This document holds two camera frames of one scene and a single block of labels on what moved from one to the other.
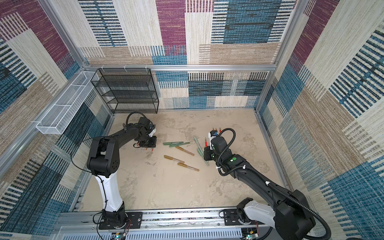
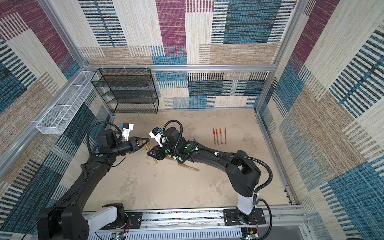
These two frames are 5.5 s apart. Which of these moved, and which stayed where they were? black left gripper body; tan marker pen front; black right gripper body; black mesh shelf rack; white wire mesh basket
Moved: black right gripper body; black left gripper body
Stayed: white wire mesh basket; tan marker pen front; black mesh shelf rack
